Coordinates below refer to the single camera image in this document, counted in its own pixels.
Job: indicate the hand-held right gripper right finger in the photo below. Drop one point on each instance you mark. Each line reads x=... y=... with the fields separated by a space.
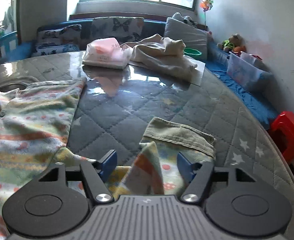
x=184 y=165

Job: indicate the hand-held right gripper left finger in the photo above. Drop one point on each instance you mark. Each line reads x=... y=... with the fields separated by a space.
x=109 y=161

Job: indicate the striped floral baby garment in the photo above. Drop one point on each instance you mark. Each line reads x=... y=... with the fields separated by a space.
x=32 y=120

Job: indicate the quilted star pattern table cover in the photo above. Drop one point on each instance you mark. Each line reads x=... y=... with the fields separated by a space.
x=147 y=110

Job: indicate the blue mat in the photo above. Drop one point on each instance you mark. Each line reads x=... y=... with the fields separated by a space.
x=239 y=90

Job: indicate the red plastic stool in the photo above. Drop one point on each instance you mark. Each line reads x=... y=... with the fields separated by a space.
x=288 y=132

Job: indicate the pink tissue pack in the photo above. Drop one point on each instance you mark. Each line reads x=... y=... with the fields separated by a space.
x=106 y=52

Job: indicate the clear plastic storage box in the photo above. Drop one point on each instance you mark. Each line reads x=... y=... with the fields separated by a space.
x=244 y=72

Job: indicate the beige cloth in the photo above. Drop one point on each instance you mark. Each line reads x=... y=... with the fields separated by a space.
x=162 y=55

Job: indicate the green plastic bowl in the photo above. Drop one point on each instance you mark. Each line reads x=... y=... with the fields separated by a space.
x=193 y=51

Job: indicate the grey pillow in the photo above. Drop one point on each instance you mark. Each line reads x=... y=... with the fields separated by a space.
x=187 y=36

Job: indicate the stuffed toy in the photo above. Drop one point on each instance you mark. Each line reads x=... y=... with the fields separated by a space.
x=233 y=42

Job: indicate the blue patterned pillows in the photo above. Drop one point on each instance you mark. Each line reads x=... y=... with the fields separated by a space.
x=54 y=41

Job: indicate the butterfly print cushion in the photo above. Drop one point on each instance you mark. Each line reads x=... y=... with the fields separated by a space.
x=117 y=28

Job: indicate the black and white plush toy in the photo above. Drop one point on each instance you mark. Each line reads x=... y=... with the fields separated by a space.
x=185 y=18

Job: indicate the colourful pinwheel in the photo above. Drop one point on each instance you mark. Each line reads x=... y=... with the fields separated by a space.
x=207 y=5

